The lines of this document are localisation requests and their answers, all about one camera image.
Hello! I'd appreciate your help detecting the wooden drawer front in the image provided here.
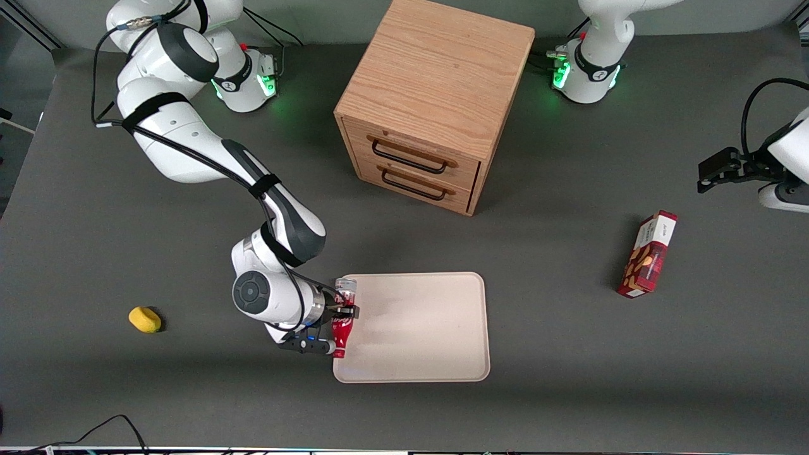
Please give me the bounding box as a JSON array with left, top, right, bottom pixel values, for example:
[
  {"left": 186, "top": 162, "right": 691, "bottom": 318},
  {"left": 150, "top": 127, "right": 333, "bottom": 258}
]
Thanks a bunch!
[
  {"left": 341, "top": 118, "right": 481, "bottom": 190},
  {"left": 355, "top": 157, "right": 475, "bottom": 214}
]

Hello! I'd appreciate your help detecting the red snack box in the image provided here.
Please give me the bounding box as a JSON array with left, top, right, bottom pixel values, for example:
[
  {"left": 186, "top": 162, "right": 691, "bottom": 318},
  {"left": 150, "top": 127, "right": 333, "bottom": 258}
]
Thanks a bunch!
[{"left": 617, "top": 210, "right": 678, "bottom": 300}]

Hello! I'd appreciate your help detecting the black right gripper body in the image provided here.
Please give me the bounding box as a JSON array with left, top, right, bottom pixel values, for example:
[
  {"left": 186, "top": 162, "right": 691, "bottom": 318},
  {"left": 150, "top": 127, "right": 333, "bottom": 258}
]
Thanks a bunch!
[{"left": 321, "top": 286, "right": 339, "bottom": 341}]

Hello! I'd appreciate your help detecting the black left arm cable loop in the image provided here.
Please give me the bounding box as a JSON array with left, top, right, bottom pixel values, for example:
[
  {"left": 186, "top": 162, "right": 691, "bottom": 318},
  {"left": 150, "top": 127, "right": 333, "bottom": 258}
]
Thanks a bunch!
[{"left": 741, "top": 78, "right": 809, "bottom": 159}]

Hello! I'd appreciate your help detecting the black base cable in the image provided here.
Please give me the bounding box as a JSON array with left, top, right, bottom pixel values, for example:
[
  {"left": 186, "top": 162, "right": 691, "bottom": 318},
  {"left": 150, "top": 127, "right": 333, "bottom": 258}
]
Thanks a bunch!
[
  {"left": 243, "top": 8, "right": 305, "bottom": 80},
  {"left": 528, "top": 18, "right": 592, "bottom": 71}
]

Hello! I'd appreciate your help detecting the wooden drawer cabinet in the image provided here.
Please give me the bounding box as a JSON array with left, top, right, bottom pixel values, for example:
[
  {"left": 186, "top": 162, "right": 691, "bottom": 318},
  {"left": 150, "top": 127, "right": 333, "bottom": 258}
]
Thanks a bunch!
[{"left": 334, "top": 0, "right": 537, "bottom": 217}]

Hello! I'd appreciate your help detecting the black right base cable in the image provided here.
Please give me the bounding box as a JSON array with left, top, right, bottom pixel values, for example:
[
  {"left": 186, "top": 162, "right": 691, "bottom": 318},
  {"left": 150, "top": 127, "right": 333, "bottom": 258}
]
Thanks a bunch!
[{"left": 243, "top": 8, "right": 305, "bottom": 80}]

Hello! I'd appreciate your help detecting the black left base cable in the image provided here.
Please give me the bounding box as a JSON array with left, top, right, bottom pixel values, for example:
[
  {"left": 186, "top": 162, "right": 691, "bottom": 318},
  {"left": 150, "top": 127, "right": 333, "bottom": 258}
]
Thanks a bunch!
[{"left": 528, "top": 18, "right": 592, "bottom": 71}]

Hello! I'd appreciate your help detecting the beige rectangular tray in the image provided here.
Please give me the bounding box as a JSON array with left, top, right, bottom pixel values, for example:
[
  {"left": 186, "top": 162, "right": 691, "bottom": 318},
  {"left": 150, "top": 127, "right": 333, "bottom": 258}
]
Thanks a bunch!
[{"left": 332, "top": 272, "right": 491, "bottom": 384}]

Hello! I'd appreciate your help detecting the red coke bottle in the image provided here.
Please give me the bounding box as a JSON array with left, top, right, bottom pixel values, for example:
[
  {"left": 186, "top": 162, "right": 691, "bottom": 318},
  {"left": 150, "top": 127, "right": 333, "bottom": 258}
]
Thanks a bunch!
[{"left": 331, "top": 277, "right": 359, "bottom": 360}]

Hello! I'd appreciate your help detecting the black metal drawer handle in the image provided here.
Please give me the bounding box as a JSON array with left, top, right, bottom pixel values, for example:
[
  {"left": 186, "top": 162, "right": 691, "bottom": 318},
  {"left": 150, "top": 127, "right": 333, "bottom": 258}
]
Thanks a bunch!
[
  {"left": 371, "top": 139, "right": 449, "bottom": 175},
  {"left": 380, "top": 167, "right": 448, "bottom": 202}
]

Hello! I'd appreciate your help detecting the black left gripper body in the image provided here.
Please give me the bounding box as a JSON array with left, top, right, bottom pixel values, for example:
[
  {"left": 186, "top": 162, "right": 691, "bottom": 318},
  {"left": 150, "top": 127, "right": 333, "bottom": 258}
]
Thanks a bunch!
[{"left": 736, "top": 147, "right": 779, "bottom": 185}]

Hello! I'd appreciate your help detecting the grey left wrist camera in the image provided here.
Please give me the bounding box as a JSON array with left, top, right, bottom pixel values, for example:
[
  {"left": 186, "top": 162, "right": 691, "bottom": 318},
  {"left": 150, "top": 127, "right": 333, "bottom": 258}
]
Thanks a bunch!
[{"left": 757, "top": 182, "right": 809, "bottom": 214}]

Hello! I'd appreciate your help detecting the yellow sponge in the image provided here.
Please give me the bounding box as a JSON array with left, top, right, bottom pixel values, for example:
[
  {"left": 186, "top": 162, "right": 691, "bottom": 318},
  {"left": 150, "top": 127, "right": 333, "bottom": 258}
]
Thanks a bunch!
[{"left": 128, "top": 306, "right": 162, "bottom": 334}]

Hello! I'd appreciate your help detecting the black cable at table edge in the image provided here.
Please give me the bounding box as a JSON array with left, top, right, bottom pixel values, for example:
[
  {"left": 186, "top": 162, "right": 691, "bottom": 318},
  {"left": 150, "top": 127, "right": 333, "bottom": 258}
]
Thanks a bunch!
[{"left": 25, "top": 415, "right": 150, "bottom": 453}]

